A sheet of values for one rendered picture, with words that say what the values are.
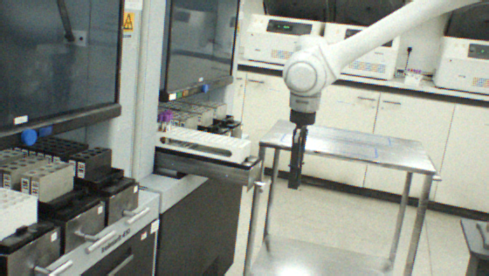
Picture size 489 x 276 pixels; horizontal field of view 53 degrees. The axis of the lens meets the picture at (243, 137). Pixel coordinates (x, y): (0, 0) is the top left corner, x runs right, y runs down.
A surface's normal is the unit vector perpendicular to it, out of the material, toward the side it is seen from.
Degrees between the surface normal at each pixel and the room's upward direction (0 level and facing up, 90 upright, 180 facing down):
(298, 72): 96
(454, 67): 90
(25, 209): 90
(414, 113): 90
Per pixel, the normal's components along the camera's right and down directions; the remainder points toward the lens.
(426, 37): -0.30, 0.20
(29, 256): 0.94, 0.18
